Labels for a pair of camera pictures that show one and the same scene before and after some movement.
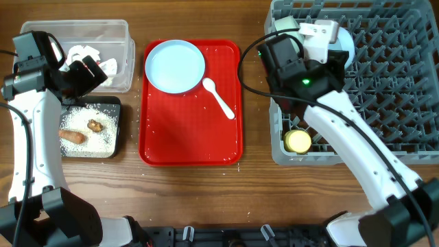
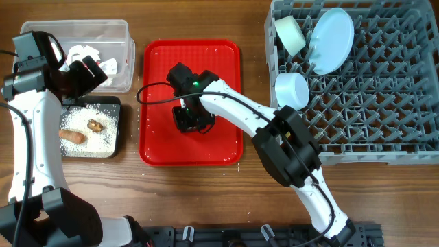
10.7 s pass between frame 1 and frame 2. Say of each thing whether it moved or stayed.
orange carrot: stayed
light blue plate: moved
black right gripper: moved
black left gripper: stayed
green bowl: stayed
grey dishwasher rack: stayed
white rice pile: stayed
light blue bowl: moved
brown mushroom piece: stayed
